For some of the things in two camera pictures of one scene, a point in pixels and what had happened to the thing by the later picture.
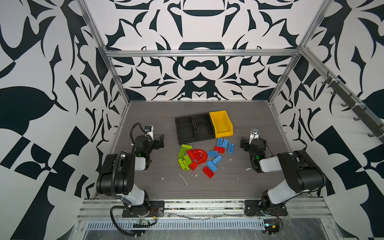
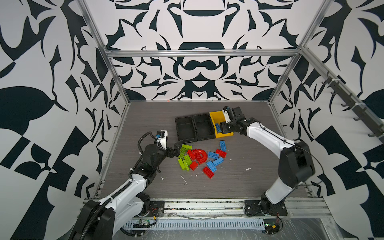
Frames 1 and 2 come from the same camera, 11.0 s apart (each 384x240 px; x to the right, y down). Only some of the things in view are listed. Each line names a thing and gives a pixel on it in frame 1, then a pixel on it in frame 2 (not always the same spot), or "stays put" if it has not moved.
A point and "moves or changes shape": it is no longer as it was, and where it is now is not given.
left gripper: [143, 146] -> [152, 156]
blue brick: [231, 148] -> [218, 129]
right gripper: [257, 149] -> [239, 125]
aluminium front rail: [103, 209] stays put
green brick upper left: [181, 152] stays put
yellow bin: [222, 125] stays put
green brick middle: [187, 160] stays put
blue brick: [219, 142] moves or changes shape
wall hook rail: [373, 121] stays put
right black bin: [203, 125] stays put
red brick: [220, 150] moves or changes shape
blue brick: [212, 166] stays put
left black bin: [186, 129] stays put
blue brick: [212, 153] stays put
